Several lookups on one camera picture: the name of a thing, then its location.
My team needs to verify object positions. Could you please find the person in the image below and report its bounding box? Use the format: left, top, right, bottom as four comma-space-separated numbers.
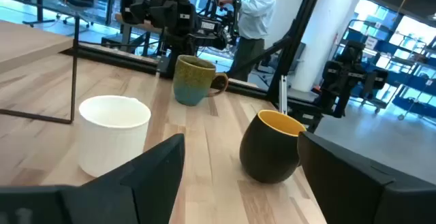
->
217, 0, 277, 82

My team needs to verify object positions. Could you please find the black mug with yellow inside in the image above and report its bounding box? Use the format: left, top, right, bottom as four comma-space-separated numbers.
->
238, 109, 307, 185

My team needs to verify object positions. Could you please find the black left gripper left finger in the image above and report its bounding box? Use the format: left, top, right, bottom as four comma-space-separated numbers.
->
61, 133, 186, 224

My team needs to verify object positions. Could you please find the black aluminium table frame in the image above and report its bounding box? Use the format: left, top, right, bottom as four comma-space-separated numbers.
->
61, 0, 328, 104

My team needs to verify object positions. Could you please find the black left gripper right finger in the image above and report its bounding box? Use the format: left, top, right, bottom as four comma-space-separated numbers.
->
298, 131, 396, 224

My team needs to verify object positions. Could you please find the white column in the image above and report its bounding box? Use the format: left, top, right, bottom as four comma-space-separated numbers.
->
291, 0, 371, 93

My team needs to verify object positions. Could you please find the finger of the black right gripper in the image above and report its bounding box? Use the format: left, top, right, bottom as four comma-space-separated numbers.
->
121, 0, 153, 26
171, 3, 198, 34

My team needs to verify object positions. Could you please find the blue shelving cart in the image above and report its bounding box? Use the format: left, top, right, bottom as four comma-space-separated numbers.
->
337, 18, 436, 121

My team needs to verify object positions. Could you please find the silver aluminium bar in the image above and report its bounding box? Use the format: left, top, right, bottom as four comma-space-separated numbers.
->
278, 75, 289, 115

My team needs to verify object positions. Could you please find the green and teal speckled mug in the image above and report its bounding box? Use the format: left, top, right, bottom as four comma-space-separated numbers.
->
172, 54, 230, 107

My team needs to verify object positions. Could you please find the white ceramic cup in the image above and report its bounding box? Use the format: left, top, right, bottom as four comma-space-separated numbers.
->
77, 95, 152, 178

